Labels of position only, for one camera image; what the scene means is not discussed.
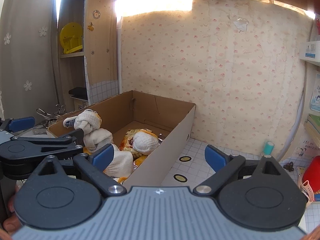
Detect white glove bundle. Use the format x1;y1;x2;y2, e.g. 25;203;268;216
103;144;133;178
84;128;113;153
63;109;102;135

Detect white glove bundle cuff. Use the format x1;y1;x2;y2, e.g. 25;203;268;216
132;129;159;155

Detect croissant snack bag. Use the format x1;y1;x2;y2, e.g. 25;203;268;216
119;129;140;158

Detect orange snack bag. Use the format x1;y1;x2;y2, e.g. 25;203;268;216
93;144;137;184

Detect silver foil packet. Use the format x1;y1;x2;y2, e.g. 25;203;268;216
133;134;164;168

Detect yellow plastic object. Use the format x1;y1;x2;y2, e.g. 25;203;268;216
59;22;83;54

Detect operator left hand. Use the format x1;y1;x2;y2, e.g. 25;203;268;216
3;195;22;235

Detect dark brown hair clip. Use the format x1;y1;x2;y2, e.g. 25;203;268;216
283;161;295;172

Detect metal scissors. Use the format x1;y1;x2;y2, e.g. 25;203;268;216
36;104;66;128

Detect pink smart watch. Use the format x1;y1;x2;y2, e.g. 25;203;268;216
300;180;315;207

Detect teal stamp bottle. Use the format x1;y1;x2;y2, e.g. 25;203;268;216
263;141;274;155

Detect red cylinder speaker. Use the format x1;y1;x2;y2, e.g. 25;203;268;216
302;155;319;193

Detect cartoon poster lower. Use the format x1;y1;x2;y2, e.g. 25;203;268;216
294;137;319;159

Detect cartoon poster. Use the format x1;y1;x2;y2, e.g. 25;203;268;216
310;72;320;112
294;137;319;159

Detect round yellow table sticker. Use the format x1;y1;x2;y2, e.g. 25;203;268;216
173;174;188;183
179;156;192;162

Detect round yellow table sticker far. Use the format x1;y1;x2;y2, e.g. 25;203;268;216
179;156;192;162

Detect stacked blue books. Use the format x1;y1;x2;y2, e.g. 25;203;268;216
304;114;320;148

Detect cartoon poster upper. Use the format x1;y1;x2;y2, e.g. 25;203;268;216
310;72;320;112

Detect open cardboard box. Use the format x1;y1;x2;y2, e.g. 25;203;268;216
48;91;196;189

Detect white box on shelf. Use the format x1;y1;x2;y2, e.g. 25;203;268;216
299;41;320;66

